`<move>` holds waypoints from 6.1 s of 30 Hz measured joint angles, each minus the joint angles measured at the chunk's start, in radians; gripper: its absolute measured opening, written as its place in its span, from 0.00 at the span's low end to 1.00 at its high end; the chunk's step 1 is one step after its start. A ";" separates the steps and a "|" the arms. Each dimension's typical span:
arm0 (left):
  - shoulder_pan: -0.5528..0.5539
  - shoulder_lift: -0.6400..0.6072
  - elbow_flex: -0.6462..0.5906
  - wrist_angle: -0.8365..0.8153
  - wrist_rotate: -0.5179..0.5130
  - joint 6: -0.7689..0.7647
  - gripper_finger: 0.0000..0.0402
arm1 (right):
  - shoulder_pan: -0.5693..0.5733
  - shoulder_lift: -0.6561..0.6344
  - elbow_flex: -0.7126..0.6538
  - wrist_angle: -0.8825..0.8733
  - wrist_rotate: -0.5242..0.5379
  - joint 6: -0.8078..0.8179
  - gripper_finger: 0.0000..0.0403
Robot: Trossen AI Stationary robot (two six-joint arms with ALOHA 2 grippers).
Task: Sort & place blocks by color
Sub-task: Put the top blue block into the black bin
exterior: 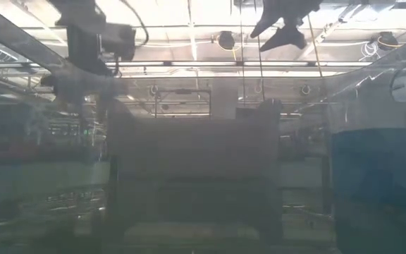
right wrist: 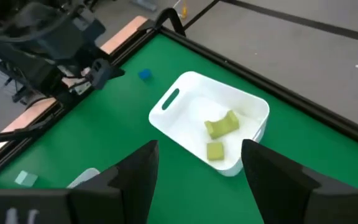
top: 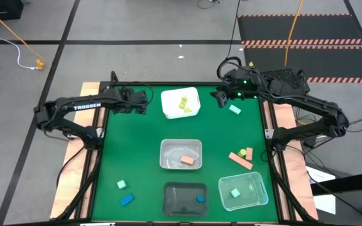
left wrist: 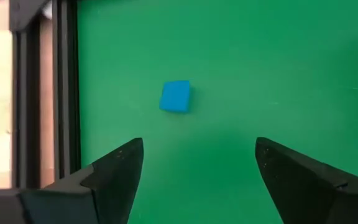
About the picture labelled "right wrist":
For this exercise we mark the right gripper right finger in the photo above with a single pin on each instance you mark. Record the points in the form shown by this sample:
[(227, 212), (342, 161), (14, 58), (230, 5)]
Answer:
[(278, 186)]

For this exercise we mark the black table frame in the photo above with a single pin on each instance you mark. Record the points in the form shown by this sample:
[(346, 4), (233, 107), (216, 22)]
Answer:
[(291, 97)]

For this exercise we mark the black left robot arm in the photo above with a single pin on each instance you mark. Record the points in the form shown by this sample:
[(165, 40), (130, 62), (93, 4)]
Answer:
[(17, 62)]

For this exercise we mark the white plastic bin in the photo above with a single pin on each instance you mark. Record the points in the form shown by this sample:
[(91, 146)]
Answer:
[(191, 118)]

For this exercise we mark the mint cube block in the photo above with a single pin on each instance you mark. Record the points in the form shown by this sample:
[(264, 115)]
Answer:
[(26, 179)]

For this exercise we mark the yellow cube block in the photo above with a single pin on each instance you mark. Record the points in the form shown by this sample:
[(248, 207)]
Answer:
[(215, 151)]

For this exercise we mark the small blue block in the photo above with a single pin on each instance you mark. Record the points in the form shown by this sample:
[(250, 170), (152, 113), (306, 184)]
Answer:
[(145, 74)]

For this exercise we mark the green table mat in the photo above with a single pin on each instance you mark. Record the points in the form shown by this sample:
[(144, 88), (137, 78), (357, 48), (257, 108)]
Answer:
[(197, 199)]

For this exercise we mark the yellow arch block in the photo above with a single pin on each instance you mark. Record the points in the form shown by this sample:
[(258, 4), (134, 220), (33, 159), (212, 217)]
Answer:
[(222, 125)]

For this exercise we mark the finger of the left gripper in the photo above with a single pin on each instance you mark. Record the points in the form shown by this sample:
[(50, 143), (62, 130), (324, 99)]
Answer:
[(102, 73)]

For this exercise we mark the clear plastic bin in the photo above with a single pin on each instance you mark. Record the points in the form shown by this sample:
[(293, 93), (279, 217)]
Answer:
[(85, 175)]

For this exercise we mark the grey floor object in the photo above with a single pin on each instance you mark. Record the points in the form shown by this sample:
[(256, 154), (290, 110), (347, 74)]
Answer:
[(145, 3)]

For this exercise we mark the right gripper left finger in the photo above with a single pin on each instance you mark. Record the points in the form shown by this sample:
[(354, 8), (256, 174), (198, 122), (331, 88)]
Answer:
[(126, 193)]

